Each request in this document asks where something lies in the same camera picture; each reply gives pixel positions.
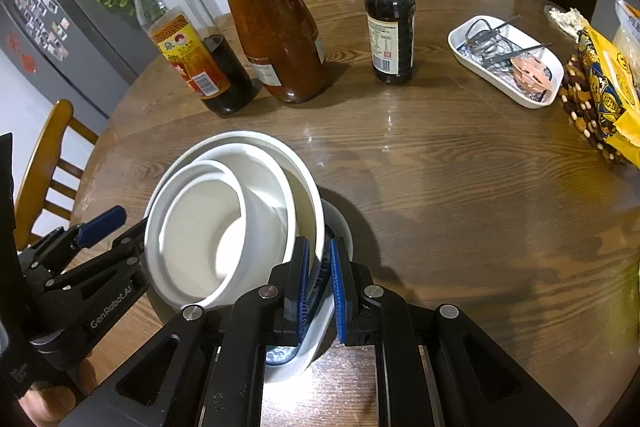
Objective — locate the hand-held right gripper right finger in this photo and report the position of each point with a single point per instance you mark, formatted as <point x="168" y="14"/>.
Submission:
<point x="339" y="302"/>

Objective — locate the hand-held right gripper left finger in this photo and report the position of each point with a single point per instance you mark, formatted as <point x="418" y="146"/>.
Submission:
<point x="302" y="292"/>

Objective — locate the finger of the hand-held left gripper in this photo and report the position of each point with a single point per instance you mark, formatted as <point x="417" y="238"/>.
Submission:
<point x="100" y="225"/>
<point x="115" y="249"/>

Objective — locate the white rectangular blue-print dish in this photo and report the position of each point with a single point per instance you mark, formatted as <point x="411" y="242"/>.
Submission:
<point x="345" y="227"/>

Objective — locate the small white bowl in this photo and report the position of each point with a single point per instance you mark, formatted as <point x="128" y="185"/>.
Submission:
<point x="200" y="232"/>

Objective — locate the large white bowl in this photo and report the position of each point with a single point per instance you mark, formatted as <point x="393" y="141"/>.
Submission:
<point x="305" y="202"/>

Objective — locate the person's left hand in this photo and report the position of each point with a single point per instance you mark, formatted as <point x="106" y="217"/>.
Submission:
<point x="87" y="374"/>

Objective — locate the wooden chair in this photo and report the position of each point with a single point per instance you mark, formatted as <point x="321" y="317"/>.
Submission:
<point x="45" y="147"/>

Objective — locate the grey refrigerator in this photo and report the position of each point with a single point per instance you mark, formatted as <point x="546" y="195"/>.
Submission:
<point x="100" y="52"/>

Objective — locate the yellow-capped clear oil bottle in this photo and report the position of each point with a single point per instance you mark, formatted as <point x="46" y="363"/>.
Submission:
<point x="190" y="62"/>

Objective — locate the group of fridge magnets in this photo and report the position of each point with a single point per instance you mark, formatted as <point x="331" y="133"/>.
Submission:
<point x="40" y="17"/>

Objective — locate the red sauce glass jar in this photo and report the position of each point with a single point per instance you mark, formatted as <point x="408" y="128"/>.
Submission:
<point x="275" y="32"/>

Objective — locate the dark soy sauce bottle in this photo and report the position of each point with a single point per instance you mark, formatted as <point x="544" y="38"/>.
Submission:
<point x="390" y="37"/>

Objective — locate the white rectangular tray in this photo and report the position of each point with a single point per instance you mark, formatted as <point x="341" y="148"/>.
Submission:
<point x="460" y="39"/>

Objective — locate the pink plastic egg separator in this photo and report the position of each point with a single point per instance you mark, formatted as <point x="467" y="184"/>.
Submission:
<point x="530" y="74"/>

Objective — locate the wooden bead trivet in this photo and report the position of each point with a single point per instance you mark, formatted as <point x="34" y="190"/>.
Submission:
<point x="575" y="102"/>

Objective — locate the metal whisk beater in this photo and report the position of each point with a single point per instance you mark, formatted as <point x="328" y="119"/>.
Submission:
<point x="535" y="47"/>
<point x="505" y="24"/>

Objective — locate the yellow snack bag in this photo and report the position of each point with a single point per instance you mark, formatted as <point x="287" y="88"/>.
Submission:
<point x="610" y="92"/>

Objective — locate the white flour bag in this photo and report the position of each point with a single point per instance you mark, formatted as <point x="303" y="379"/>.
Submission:
<point x="630" y="42"/>

